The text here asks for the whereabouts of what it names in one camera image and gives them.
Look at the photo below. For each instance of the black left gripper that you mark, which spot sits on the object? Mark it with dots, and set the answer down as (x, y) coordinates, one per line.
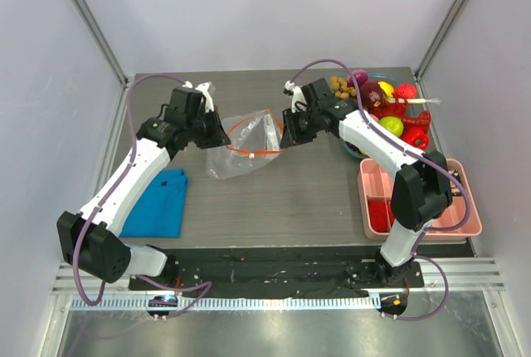
(218, 137)

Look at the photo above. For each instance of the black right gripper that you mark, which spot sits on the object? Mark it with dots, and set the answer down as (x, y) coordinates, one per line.
(299, 125)

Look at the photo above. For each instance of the clear orange zip bag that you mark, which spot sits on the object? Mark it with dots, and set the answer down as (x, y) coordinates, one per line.
(254, 142)

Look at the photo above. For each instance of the dark red toy fruit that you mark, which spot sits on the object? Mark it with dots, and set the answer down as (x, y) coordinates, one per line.
(372, 97)

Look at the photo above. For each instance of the green toy apple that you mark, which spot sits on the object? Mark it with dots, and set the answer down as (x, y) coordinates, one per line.
(392, 124)

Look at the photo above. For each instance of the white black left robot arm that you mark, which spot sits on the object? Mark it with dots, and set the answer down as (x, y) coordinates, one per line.
(90, 238)

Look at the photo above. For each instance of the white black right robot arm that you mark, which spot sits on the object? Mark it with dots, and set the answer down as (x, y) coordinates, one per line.
(421, 190)

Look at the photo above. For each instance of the brown longan bunch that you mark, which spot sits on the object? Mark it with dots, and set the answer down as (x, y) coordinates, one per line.
(343, 87)

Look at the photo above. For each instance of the purple toy onion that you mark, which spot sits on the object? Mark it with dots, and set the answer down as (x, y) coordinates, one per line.
(358, 77)

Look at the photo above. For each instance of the pink compartment tray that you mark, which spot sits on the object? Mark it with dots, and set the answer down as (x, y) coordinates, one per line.
(375, 183)

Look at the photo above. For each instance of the blue folded t-shirt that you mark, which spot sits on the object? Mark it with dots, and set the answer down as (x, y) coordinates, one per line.
(159, 211)

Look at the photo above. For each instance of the yellow red toy fruit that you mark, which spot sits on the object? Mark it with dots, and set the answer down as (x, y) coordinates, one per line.
(387, 89)

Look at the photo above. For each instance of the teal fruit basket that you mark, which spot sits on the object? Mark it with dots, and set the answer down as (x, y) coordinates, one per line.
(394, 80)

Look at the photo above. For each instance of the red toy bell pepper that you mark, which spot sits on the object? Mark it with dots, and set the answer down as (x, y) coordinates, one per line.
(416, 137)

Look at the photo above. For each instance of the red toy meat piece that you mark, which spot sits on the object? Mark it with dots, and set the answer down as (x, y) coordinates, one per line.
(380, 215)

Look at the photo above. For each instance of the red toy lobster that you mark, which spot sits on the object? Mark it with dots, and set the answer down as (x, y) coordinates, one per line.
(400, 110)

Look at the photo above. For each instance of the flowered sushi roll right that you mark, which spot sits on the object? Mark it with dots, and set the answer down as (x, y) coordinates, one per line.
(455, 190)

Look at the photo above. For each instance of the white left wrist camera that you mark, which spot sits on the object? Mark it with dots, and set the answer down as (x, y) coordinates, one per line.
(205, 88)

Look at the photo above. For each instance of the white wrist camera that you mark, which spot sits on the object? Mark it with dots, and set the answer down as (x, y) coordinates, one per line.
(298, 101)
(205, 88)

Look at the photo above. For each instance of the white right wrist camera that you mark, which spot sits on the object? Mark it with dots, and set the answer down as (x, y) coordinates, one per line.
(298, 101)

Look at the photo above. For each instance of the white perforated cable duct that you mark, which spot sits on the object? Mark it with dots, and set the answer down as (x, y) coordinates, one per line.
(154, 302)

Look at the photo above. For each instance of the aluminium frame rail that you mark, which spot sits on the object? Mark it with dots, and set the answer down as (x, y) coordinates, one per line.
(462, 274)

